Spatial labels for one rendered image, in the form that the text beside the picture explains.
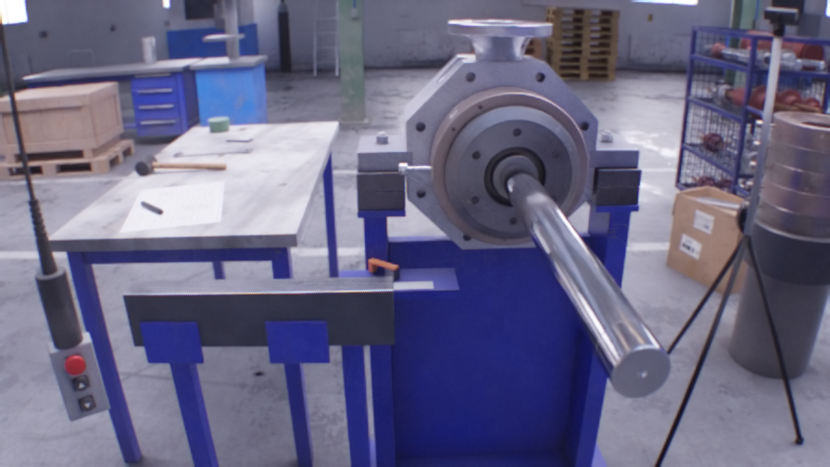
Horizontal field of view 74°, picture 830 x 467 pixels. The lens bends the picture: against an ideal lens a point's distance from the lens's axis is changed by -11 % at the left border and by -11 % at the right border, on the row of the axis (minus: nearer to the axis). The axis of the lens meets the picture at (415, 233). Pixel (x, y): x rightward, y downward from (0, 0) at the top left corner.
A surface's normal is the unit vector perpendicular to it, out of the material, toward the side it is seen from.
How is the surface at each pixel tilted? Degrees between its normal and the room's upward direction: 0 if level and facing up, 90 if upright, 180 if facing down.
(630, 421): 0
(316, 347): 90
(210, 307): 90
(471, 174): 90
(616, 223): 90
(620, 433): 0
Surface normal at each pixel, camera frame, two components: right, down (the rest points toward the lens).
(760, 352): -0.71, 0.27
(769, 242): -0.88, 0.18
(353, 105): 0.01, 0.37
